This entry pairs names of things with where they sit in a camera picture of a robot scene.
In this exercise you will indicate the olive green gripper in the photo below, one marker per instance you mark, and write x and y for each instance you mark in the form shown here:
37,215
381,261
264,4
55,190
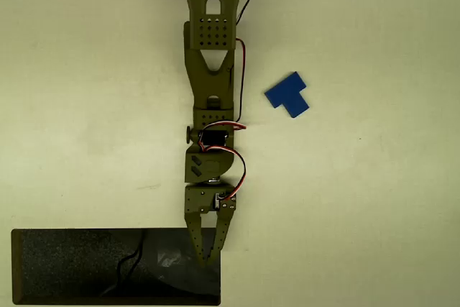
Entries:
201,200

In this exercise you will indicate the blue T-shaped block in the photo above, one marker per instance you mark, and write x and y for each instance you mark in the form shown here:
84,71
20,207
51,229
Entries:
287,94

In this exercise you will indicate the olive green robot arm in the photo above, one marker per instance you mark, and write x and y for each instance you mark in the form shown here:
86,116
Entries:
212,80

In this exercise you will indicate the black rectangular tray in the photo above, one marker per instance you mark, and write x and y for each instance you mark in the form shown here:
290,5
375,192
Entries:
72,267

